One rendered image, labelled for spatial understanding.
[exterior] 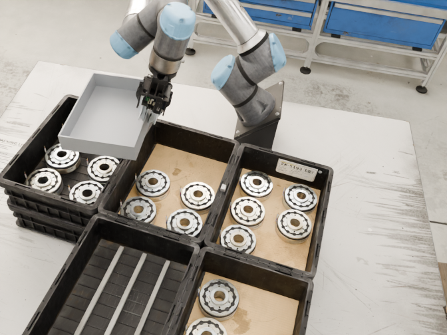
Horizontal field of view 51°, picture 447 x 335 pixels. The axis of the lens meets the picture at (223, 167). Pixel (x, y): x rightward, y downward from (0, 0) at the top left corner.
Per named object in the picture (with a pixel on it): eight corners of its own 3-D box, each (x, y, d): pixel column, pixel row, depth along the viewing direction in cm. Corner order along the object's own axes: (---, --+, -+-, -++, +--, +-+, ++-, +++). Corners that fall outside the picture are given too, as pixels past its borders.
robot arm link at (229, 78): (229, 92, 174) (205, 66, 167) (259, 72, 168) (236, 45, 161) (229, 110, 165) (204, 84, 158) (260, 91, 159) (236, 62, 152)
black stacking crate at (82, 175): (72, 119, 163) (66, 94, 154) (151, 142, 160) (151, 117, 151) (5, 205, 137) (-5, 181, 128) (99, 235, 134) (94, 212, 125)
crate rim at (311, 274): (240, 146, 149) (241, 141, 147) (332, 172, 146) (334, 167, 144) (201, 249, 123) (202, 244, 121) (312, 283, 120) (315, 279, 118)
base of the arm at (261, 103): (243, 106, 181) (228, 88, 176) (276, 89, 173) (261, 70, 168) (239, 132, 171) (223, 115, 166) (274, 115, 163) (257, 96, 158)
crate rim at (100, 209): (151, 121, 152) (151, 116, 151) (240, 146, 149) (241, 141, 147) (96, 217, 126) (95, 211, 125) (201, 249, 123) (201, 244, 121)
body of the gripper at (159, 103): (134, 109, 117) (144, 72, 108) (140, 87, 123) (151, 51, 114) (163, 118, 119) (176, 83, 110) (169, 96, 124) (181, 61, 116)
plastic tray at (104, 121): (95, 85, 141) (92, 72, 137) (160, 94, 140) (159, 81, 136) (61, 149, 123) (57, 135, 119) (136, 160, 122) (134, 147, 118)
